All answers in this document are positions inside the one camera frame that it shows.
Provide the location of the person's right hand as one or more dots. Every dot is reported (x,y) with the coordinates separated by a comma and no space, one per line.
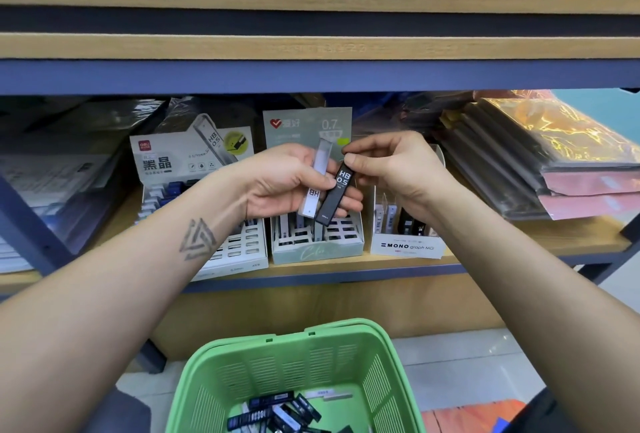
(400,173)

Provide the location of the person's left forearm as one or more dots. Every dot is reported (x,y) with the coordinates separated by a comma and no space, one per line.
(100,328)

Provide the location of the pale green display box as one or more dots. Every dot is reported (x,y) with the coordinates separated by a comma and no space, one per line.
(290,126)

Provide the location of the green plastic basket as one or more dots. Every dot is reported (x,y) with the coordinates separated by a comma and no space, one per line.
(200,378)

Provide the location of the dark plastic-wrapped packs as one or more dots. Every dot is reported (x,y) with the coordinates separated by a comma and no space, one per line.
(560,148)

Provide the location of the person's left hand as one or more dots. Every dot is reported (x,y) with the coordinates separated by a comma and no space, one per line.
(275,180)

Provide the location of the white display box red label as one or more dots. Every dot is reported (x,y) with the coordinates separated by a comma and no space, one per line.
(235,253)

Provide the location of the stack of wrapped paper packs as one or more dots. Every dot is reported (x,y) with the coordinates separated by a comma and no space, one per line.
(50,188)

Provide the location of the person's right forearm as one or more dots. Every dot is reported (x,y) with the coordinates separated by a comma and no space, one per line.
(550,318)

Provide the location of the clear plastic display box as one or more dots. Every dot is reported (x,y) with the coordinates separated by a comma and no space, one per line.
(405,245)

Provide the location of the pile of lead cases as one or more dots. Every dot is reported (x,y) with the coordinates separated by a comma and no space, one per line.
(280,413)

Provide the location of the colourful printed mat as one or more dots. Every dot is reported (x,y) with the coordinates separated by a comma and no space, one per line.
(470,416)

